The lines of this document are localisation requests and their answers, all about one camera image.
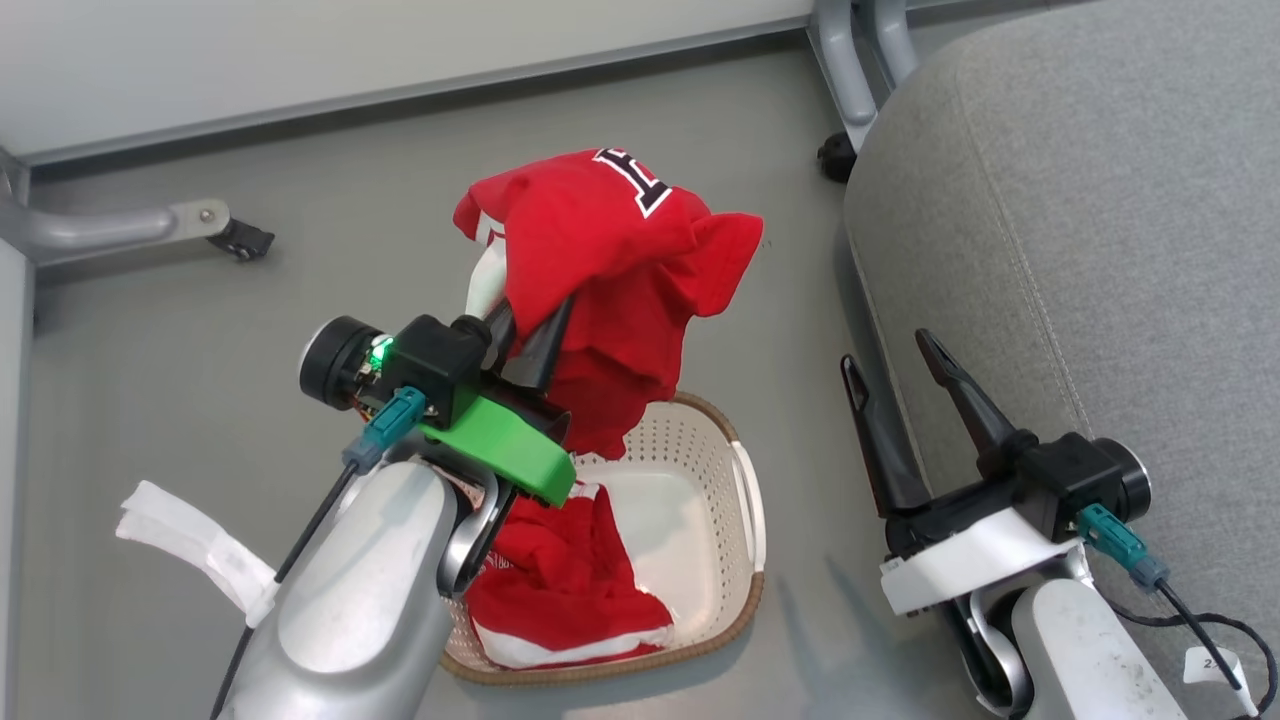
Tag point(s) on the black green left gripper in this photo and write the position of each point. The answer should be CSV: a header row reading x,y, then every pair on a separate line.
x,y
500,440

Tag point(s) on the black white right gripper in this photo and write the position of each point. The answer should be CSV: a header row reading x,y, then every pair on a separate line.
x,y
1000,545

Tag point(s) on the red shirt with letter print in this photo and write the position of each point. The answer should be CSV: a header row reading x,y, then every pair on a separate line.
x,y
600,250

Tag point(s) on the red garment with white stripe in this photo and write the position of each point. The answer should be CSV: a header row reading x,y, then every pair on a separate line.
x,y
570,580

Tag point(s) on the white grey robot left arm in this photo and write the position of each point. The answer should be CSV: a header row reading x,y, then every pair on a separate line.
x,y
340,600

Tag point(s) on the white grey robot right arm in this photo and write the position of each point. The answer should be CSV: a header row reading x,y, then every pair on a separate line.
x,y
1080,650

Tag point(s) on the cream perforated laundry basket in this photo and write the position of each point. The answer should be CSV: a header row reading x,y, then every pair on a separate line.
x,y
690,520

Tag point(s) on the grey fabric sofa seat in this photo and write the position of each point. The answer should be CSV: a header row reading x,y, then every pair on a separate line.
x,y
1100,250

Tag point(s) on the black caster wheel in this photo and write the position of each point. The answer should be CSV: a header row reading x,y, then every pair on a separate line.
x,y
837,158
245,240

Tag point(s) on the grey metal frame leg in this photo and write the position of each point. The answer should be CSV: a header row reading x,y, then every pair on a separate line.
x,y
100,228
845,70

